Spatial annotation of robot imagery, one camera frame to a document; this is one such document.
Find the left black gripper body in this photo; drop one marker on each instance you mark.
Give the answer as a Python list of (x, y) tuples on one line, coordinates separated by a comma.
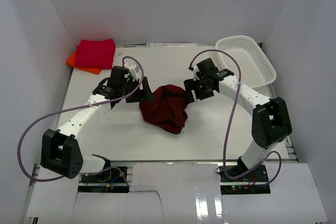
[(128, 87)]

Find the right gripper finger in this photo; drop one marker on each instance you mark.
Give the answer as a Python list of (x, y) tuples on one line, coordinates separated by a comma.
[(189, 85), (188, 98)]

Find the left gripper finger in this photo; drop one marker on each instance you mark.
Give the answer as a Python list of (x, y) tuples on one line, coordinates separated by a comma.
[(135, 97), (147, 93)]

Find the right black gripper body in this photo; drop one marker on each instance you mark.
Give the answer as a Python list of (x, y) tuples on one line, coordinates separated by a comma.
[(201, 84)]

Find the dark red t-shirt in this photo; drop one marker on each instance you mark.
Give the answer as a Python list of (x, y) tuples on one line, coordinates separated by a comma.
[(167, 110)]

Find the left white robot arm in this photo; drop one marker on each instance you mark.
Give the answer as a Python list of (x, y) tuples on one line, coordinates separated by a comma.
[(61, 153)]

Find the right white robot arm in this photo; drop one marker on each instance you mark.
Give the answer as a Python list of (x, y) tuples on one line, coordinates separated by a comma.
[(270, 119)]

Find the folded crimson t-shirt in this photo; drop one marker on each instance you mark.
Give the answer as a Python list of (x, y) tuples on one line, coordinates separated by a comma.
[(95, 54)]

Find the white perforated plastic basket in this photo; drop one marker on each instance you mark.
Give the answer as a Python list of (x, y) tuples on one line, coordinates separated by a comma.
[(256, 69)]

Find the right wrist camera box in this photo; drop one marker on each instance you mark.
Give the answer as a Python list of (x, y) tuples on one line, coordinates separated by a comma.
[(194, 69)]

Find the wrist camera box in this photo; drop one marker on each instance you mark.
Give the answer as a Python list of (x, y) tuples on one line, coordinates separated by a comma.
[(194, 69), (133, 70)]

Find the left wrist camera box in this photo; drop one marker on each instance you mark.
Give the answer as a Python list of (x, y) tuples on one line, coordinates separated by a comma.
[(133, 70)]

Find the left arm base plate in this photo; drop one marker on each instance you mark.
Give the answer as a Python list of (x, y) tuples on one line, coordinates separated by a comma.
[(108, 182)]

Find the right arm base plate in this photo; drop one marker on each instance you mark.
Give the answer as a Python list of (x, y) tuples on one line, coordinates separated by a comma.
[(252, 184)]

